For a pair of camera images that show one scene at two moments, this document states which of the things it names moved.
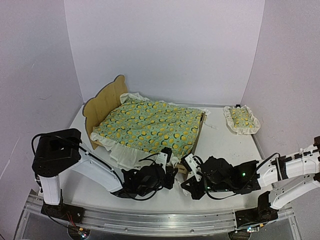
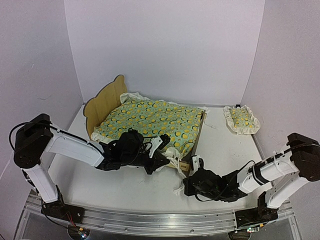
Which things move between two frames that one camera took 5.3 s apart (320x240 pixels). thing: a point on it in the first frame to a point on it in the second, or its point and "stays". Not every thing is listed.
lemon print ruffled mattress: (137, 132) stays
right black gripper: (194, 184) stays
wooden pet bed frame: (94, 109) stays
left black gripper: (171, 176) to (155, 163)
